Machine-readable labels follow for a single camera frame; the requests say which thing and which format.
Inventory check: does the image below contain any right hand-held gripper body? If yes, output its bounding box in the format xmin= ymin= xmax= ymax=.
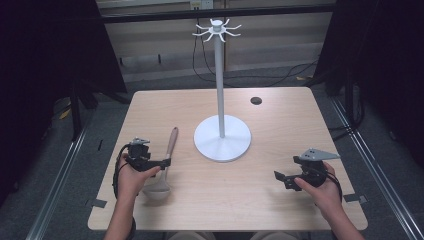
xmin=292 ymin=147 xmax=341 ymax=192

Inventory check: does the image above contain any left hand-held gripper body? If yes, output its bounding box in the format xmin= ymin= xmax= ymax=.
xmin=125 ymin=136 xmax=158 ymax=173

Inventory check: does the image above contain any wooden handled metal ladle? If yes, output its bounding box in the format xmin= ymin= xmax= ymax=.
xmin=142 ymin=126 xmax=180 ymax=201

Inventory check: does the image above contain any person's left hand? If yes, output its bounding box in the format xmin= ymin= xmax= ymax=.
xmin=117 ymin=155 xmax=162 ymax=202

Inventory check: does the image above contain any person's right hand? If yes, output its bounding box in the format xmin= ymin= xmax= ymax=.
xmin=293 ymin=161 xmax=344 ymax=218

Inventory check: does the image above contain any grey tape patch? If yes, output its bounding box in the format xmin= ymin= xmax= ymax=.
xmin=342 ymin=193 xmax=368 ymax=204
xmin=84 ymin=198 xmax=108 ymax=209

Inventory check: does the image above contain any white hook stand rack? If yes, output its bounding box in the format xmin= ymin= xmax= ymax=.
xmin=191 ymin=18 xmax=253 ymax=164

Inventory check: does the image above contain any black curtain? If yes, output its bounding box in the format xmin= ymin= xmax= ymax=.
xmin=0 ymin=0 xmax=128 ymax=204
xmin=313 ymin=0 xmax=424 ymax=168

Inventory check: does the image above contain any black horizontal bar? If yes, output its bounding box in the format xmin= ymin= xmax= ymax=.
xmin=99 ymin=3 xmax=336 ymax=24

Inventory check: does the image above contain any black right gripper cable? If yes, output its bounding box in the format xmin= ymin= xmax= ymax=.
xmin=325 ymin=172 xmax=344 ymax=202

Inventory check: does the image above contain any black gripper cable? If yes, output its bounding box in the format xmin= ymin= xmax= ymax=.
xmin=112 ymin=143 xmax=132 ymax=201
xmin=325 ymin=172 xmax=344 ymax=202

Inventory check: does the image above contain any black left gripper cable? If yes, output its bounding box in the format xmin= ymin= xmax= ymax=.
xmin=112 ymin=143 xmax=132 ymax=201

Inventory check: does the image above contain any metal floor rail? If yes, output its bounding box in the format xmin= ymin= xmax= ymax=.
xmin=330 ymin=96 xmax=424 ymax=240
xmin=25 ymin=123 xmax=92 ymax=240

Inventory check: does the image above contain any black floor cable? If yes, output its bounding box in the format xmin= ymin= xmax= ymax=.
xmin=191 ymin=18 xmax=319 ymax=88

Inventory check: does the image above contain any white wall socket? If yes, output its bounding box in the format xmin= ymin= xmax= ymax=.
xmin=189 ymin=0 xmax=214 ymax=10

